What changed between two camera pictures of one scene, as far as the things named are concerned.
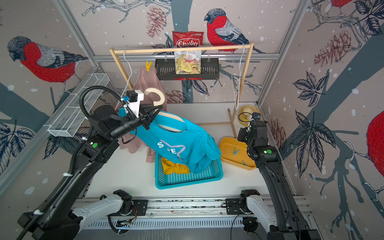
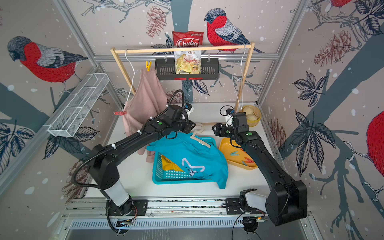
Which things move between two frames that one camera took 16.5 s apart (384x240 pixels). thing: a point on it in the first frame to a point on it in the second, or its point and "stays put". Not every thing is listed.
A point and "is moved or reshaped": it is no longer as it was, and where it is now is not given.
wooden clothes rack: (228, 45) stays put
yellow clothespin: (148, 66) stays put
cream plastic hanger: (160, 102) to (197, 130)
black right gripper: (242, 131) to (220, 128)
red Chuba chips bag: (187, 62) stays put
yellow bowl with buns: (245, 114) stays put
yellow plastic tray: (234, 152) stays put
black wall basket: (165, 69) stays put
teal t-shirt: (171, 134) is moved or reshaped
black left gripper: (144, 115) to (189, 124)
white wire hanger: (236, 106) is moved or reshaped
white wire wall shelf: (69, 118) stays put
